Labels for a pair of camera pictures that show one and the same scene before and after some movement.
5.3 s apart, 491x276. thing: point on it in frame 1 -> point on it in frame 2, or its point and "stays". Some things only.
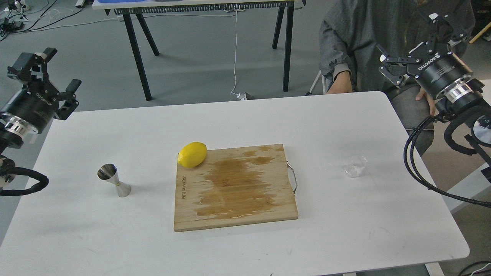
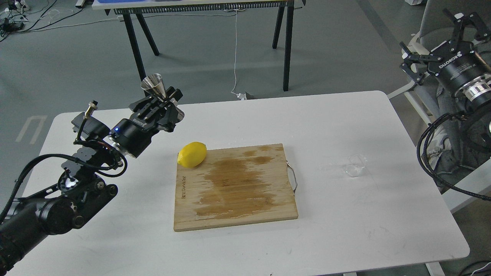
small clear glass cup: x=356 y=163 stays
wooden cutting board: x=234 y=187 stays
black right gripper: x=436 y=70 -> x=464 y=71
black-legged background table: x=137 y=8 stays
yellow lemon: x=192 y=155 stays
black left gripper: x=38 y=102 -> x=133 y=136
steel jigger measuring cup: x=109 y=171 -> x=154 y=83
